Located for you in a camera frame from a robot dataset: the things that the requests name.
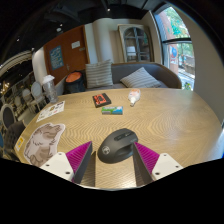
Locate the clear shaker bottle white lid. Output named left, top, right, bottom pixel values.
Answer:
left=41, top=74, right=59, bottom=104

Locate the brown wooden door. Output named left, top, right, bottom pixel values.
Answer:
left=43, top=25, right=90, bottom=86

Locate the grey sofa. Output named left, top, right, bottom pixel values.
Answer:
left=56, top=62, right=183, bottom=98

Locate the blue poster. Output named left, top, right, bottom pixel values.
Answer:
left=49, top=45, right=65, bottom=71

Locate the yellow square table sticker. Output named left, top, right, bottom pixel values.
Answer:
left=14, top=135, right=25, bottom=152

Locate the large window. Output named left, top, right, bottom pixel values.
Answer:
left=153, top=4, right=196, bottom=91

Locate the green and blue packet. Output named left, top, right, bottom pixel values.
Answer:
left=101, top=105, right=124, bottom=116

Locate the black box with red print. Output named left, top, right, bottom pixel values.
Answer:
left=92, top=92, right=112, bottom=108

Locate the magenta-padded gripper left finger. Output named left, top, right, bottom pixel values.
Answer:
left=39, top=140, right=97, bottom=188

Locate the arched glass-door cabinet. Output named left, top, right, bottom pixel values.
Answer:
left=117, top=23, right=154, bottom=64

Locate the white sticker sheet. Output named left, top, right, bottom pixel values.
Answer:
left=35, top=100, right=66, bottom=123

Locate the black and orange backpack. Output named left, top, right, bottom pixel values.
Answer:
left=63, top=70, right=87, bottom=95

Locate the oval-backed dark chair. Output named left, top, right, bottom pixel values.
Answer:
left=0, top=103, right=18, bottom=131

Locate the group of white chairs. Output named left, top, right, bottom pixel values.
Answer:
left=9, top=81, right=46, bottom=113

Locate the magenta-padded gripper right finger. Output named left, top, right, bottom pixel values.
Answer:
left=132, top=141, right=184, bottom=188

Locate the cat-shaped mouse pad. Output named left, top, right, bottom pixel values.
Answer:
left=23, top=122, right=66, bottom=168

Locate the dark tufted armchair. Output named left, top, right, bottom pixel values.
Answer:
left=1, top=120, right=27, bottom=160

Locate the upright striped cushion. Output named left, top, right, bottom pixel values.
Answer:
left=85, top=59, right=114, bottom=89

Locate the black computer mouse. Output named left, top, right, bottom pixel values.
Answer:
left=97, top=128, right=139, bottom=165

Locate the flat-lying striped cushion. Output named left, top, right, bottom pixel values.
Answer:
left=119, top=66, right=163, bottom=89

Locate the small white door sign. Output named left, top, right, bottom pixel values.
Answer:
left=70, top=40, right=82, bottom=50

